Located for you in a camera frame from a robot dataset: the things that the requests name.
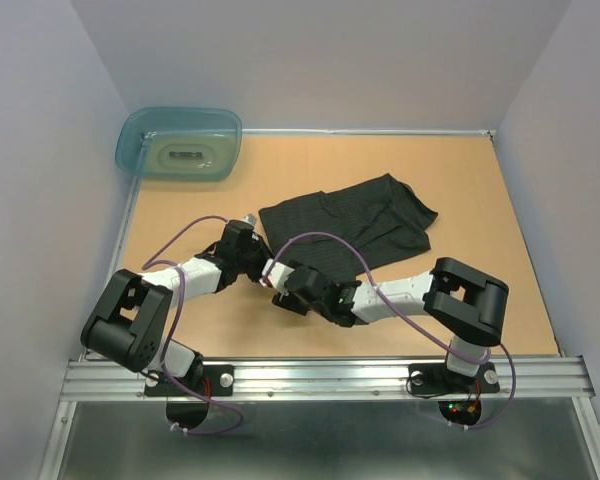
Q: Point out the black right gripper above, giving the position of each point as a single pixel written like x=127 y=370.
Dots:
x=290 y=301

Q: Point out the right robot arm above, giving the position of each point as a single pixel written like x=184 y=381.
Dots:
x=469 y=303

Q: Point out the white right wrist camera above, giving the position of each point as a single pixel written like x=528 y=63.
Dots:
x=274 y=275

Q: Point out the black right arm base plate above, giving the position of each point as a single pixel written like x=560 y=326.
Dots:
x=435 y=379

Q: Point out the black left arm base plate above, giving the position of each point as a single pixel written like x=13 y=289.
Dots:
x=209 y=380

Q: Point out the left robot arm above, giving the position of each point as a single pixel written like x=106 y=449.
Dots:
x=127 y=323

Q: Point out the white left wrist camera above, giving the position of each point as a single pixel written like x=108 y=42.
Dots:
x=249 y=221

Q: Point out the blue transparent plastic bin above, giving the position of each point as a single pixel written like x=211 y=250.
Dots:
x=179 y=144

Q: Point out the aluminium front rail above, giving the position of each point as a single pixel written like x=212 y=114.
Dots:
x=333 y=379

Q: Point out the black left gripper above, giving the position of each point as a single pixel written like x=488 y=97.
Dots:
x=259 y=244

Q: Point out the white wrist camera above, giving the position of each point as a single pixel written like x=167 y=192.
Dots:
x=249 y=221
x=274 y=275

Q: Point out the black pinstriped long sleeve shirt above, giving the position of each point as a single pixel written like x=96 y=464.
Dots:
x=382 y=219

